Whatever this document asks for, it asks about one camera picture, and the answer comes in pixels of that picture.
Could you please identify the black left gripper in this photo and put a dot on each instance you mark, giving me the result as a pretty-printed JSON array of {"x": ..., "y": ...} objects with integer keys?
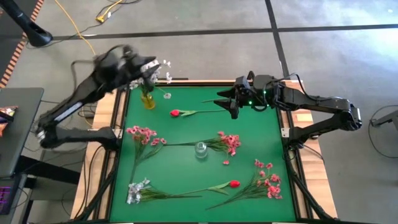
[{"x": 136, "y": 65}]

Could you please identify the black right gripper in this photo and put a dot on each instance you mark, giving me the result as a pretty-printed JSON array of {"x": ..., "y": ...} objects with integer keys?
[{"x": 244, "y": 99}]

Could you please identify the pink flower spray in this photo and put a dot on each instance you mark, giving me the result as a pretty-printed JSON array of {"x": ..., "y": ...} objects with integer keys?
[
  {"x": 144, "y": 132},
  {"x": 231, "y": 141},
  {"x": 273, "y": 189}
]

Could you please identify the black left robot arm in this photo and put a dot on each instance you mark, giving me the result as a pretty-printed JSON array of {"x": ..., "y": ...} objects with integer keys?
[{"x": 71, "y": 102}]

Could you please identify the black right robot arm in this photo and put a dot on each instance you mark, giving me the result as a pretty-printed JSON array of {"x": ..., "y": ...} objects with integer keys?
[{"x": 317, "y": 102}]

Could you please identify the yellow glass vase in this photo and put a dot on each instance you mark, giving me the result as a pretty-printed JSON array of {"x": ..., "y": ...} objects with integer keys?
[{"x": 148, "y": 102}]

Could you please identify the ribbed clear glass vase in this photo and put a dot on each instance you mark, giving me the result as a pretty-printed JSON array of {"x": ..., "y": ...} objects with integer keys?
[{"x": 201, "y": 151}]

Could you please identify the green table mat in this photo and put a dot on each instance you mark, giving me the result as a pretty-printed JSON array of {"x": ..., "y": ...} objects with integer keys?
[{"x": 186, "y": 174}]

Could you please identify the black stand base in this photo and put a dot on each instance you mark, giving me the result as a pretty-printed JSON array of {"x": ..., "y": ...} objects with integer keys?
[{"x": 34, "y": 32}]

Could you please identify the black hazard-edged floor mat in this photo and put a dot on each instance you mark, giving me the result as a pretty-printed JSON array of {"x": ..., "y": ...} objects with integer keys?
[{"x": 7, "y": 53}]

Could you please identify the dark grey desk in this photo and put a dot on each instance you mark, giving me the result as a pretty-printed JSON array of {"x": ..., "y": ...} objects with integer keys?
[{"x": 21, "y": 133}]

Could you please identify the colourful snack bag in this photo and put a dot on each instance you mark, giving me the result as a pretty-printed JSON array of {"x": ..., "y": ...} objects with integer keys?
[{"x": 7, "y": 112}]

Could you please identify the backlit keyboard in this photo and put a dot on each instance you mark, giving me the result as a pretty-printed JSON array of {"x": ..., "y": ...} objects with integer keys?
[{"x": 4, "y": 199}]

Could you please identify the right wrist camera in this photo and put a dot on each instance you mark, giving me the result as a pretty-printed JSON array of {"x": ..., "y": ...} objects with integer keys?
[{"x": 242, "y": 83}]

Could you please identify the white corner bracket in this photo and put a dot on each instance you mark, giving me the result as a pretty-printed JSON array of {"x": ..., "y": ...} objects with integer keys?
[{"x": 285, "y": 132}]

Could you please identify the black aluminium table frame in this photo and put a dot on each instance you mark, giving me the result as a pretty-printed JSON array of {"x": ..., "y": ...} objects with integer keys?
[{"x": 297, "y": 193}]

